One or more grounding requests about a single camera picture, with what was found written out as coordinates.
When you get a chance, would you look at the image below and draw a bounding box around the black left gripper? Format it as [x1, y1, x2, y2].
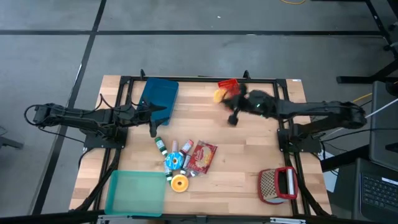
[123, 103, 170, 138]

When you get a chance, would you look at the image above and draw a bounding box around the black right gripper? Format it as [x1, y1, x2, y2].
[224, 82, 278, 126]

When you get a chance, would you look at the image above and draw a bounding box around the yellow ribbon spool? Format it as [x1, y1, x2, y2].
[170, 174, 190, 193]
[213, 88, 229, 104]

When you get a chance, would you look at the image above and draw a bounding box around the green paint bottle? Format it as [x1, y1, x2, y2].
[164, 161, 174, 182]
[154, 136, 169, 157]

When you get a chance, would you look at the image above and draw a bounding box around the pink paint bottle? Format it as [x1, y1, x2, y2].
[179, 139, 195, 156]

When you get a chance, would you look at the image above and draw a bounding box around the blue ribbon spool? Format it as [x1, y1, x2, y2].
[164, 151, 185, 170]

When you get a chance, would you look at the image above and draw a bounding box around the red snack bag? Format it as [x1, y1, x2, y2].
[186, 140, 218, 174]

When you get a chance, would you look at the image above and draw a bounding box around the red mesh basket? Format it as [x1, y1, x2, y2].
[217, 78, 240, 95]

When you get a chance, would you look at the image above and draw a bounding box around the blue plastic bin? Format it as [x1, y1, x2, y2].
[137, 77, 180, 126]

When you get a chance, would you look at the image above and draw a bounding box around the teal translucent plastic bin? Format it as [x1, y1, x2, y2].
[104, 170, 167, 218]

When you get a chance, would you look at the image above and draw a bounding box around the black metal floor stand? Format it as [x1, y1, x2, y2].
[336, 0, 398, 84]

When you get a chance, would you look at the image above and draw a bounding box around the black side table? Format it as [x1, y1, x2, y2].
[320, 144, 398, 224]

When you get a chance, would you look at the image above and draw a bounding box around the black metal crossbar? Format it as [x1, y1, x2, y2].
[0, 210, 398, 224]

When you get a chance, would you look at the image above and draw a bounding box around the gray chair base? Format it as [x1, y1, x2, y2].
[0, 126, 24, 150]

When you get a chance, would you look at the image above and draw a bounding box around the gray equipment case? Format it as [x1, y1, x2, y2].
[369, 81, 398, 172]

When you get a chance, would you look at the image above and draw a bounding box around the black laptop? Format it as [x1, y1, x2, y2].
[359, 172, 398, 215]

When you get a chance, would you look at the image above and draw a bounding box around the black metal table frame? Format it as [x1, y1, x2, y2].
[74, 70, 332, 218]

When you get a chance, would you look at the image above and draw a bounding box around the red-handled metal box grater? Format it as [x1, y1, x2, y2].
[257, 166, 299, 205]

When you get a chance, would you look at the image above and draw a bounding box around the silver metal bracket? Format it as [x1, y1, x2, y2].
[96, 214, 134, 224]
[269, 217, 307, 224]

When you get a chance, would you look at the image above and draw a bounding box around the yellow extension cable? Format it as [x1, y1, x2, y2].
[353, 92, 373, 103]

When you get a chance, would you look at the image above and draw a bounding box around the white cable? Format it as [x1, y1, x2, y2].
[323, 98, 398, 139]

